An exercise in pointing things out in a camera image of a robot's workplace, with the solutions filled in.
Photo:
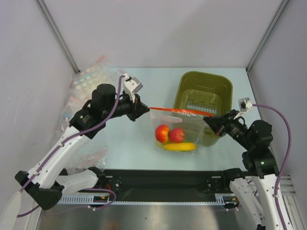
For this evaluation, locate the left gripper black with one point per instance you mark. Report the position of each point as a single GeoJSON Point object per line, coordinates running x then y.
{"type": "Point", "coordinates": [136, 109]}

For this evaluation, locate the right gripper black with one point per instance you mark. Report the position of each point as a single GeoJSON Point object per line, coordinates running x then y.
{"type": "Point", "coordinates": [222, 124]}

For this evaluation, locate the yellow toy banana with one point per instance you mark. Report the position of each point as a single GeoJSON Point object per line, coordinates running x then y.
{"type": "Point", "coordinates": [184, 146]}

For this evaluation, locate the clear zip bag orange zipper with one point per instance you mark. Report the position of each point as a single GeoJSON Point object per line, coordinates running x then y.
{"type": "Point", "coordinates": [191, 121]}

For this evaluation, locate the red toy apple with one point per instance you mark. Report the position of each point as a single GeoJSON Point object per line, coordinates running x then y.
{"type": "Point", "coordinates": [176, 135]}

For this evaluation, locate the red toy tomato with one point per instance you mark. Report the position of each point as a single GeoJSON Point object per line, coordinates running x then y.
{"type": "Point", "coordinates": [161, 133]}

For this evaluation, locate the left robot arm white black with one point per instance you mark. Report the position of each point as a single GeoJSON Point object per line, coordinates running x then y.
{"type": "Point", "coordinates": [43, 182]}

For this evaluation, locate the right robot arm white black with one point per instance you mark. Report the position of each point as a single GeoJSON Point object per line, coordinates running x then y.
{"type": "Point", "coordinates": [267, 211]}

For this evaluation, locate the pile of clear zip bags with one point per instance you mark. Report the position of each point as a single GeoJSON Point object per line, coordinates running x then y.
{"type": "Point", "coordinates": [83, 83]}

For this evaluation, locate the olive green plastic bin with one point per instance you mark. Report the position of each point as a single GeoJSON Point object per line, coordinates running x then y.
{"type": "Point", "coordinates": [204, 92]}

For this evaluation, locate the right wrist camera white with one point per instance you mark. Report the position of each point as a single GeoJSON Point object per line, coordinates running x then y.
{"type": "Point", "coordinates": [245, 106]}

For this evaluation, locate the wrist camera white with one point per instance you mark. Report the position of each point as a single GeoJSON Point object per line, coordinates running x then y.
{"type": "Point", "coordinates": [245, 106]}
{"type": "Point", "coordinates": [131, 86]}

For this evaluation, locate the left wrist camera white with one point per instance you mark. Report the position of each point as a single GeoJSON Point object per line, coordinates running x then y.
{"type": "Point", "coordinates": [131, 86]}

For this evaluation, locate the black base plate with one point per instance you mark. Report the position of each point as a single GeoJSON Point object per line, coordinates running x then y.
{"type": "Point", "coordinates": [164, 182]}

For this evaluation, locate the white slotted cable duct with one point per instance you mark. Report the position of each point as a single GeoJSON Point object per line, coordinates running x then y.
{"type": "Point", "coordinates": [103, 198]}

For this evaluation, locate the aluminium frame rail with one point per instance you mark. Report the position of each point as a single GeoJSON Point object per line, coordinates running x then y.
{"type": "Point", "coordinates": [289, 198]}

